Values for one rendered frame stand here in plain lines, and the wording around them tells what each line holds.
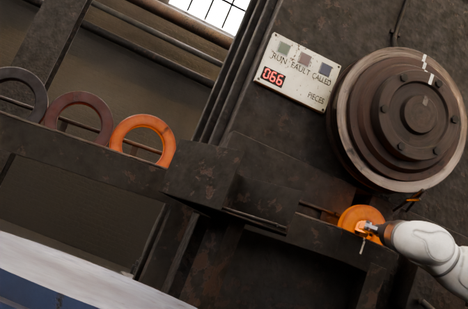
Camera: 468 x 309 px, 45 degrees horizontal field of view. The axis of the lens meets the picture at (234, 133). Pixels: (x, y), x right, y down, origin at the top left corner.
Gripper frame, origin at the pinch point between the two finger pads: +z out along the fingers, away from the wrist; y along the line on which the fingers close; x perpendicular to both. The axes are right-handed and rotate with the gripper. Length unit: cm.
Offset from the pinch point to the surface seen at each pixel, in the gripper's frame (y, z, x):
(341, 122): -19.4, -0.6, 26.9
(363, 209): -2.5, -1.2, 5.1
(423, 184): 13.6, -1.2, 20.2
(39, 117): -100, -2, -9
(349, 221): -5.5, -1.5, -0.2
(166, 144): -66, -1, -1
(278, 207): -36.0, -24.3, -6.1
